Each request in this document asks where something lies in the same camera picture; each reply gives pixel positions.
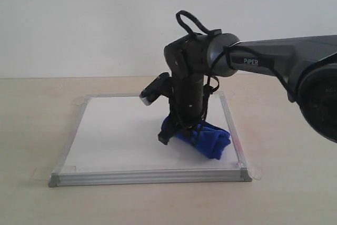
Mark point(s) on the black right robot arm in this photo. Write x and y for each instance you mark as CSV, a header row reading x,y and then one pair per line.
x,y
305,66

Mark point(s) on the white board with aluminium frame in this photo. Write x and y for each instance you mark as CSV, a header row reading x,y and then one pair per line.
x,y
114,141

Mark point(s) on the clear tape front right corner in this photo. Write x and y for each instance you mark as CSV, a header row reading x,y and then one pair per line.
x,y
251,171

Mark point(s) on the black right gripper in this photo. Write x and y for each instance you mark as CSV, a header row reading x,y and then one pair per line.
x,y
186,107

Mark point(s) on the blue microfiber cloth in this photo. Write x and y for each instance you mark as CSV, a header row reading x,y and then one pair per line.
x,y
213,141

